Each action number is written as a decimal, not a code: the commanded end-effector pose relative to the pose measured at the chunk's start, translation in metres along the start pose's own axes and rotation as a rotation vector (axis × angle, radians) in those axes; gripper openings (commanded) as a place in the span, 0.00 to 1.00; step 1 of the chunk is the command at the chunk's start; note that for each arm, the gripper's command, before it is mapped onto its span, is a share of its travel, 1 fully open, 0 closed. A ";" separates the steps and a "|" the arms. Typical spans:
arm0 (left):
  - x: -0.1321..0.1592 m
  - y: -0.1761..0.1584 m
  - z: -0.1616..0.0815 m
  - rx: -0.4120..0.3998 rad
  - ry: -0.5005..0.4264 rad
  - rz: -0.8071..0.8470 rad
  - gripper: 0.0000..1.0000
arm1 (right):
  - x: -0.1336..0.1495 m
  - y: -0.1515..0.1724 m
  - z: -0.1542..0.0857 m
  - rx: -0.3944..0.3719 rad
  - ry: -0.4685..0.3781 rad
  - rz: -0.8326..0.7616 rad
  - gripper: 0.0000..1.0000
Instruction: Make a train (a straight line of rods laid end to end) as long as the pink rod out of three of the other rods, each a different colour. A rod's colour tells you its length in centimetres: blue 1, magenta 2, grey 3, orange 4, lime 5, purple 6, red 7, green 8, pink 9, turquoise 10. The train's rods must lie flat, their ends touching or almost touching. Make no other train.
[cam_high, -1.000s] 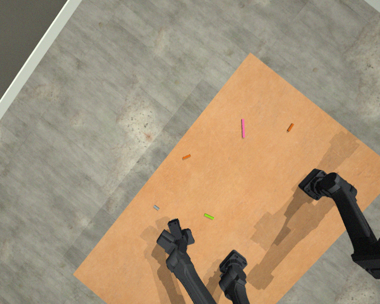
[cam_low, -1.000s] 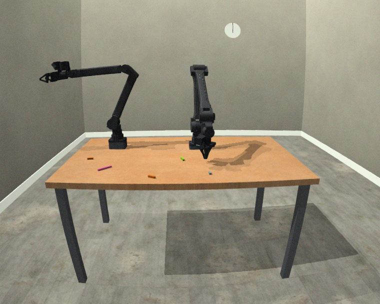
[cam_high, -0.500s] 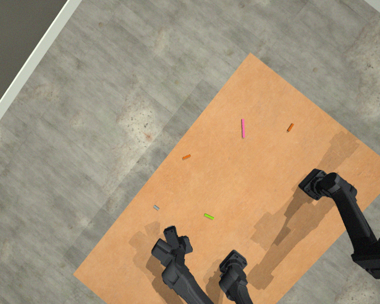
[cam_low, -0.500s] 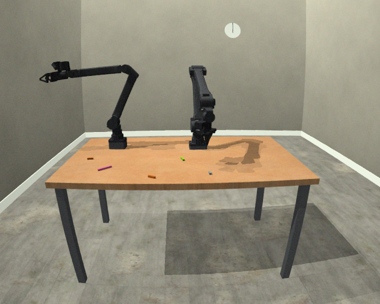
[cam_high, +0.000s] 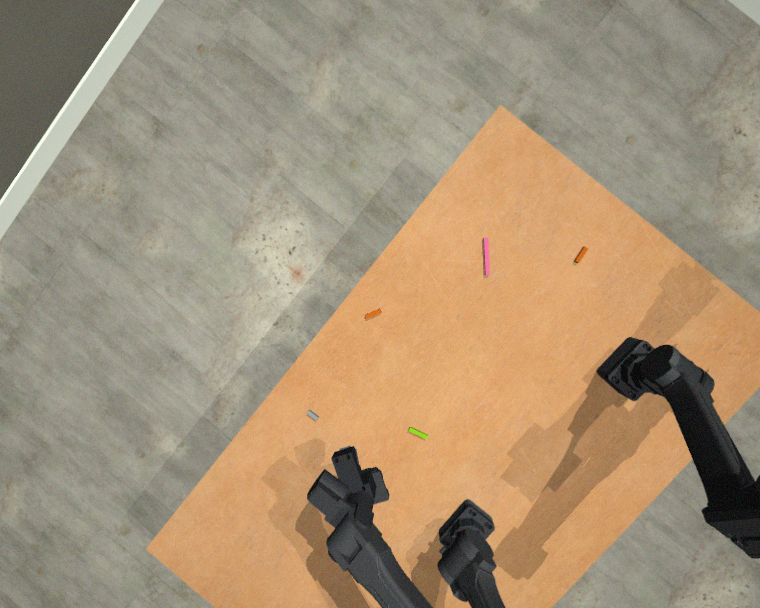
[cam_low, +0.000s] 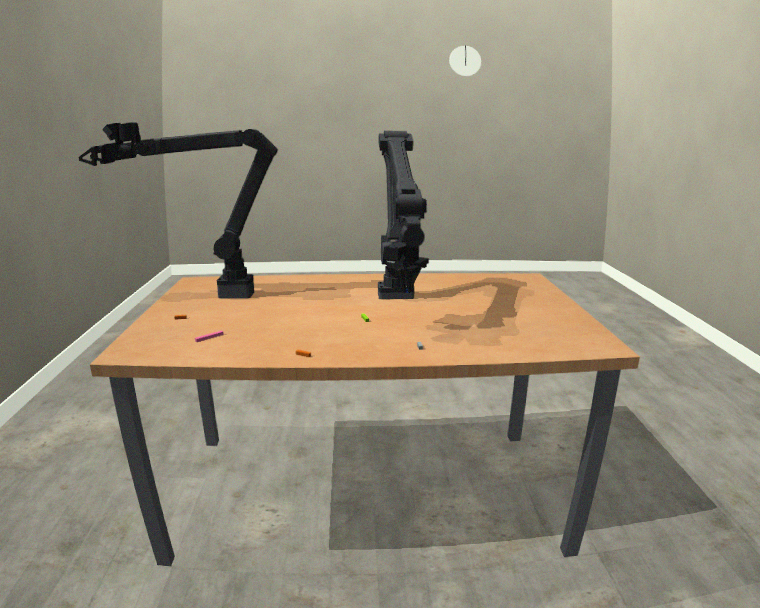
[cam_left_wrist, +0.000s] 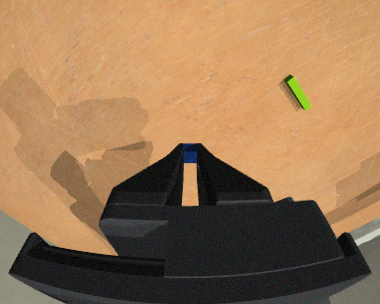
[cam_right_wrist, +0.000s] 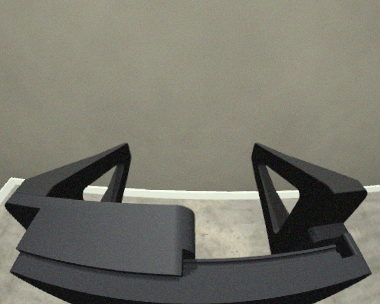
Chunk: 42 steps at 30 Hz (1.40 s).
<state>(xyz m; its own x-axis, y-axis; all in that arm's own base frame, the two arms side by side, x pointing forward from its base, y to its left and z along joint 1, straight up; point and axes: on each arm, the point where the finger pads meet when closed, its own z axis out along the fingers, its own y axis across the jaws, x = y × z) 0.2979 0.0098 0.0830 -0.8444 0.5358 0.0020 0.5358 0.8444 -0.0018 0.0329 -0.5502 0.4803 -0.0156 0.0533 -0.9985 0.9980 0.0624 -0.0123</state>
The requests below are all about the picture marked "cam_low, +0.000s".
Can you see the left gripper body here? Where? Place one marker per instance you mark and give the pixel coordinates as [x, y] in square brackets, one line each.
[422, 263]

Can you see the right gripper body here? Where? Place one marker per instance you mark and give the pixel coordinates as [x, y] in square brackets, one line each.
[106, 158]

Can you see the pink rod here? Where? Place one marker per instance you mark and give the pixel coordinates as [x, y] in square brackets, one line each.
[208, 336]

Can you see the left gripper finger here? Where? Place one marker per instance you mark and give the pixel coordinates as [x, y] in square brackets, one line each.
[400, 274]
[410, 283]

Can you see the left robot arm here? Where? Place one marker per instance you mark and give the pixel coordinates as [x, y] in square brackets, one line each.
[405, 209]

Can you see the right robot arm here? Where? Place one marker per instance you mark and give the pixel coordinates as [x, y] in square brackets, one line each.
[225, 247]

